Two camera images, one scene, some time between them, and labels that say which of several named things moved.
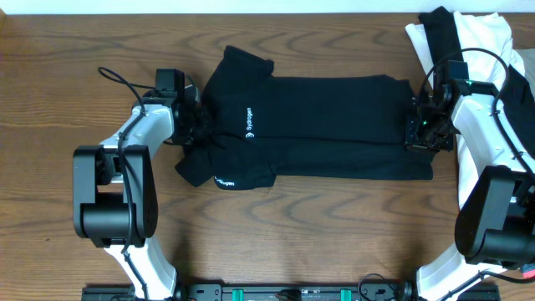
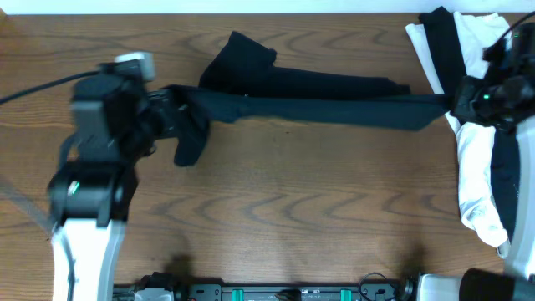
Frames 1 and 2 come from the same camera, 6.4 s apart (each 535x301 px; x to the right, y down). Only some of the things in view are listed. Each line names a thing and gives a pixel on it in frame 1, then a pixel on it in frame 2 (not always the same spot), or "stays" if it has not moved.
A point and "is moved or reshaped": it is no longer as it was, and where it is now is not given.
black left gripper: (205, 126) -> (159, 107)
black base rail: (311, 292) stays
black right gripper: (412, 142) -> (462, 106)
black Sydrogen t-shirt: (263, 128) is moved or reshaped
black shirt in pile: (441, 34) stays
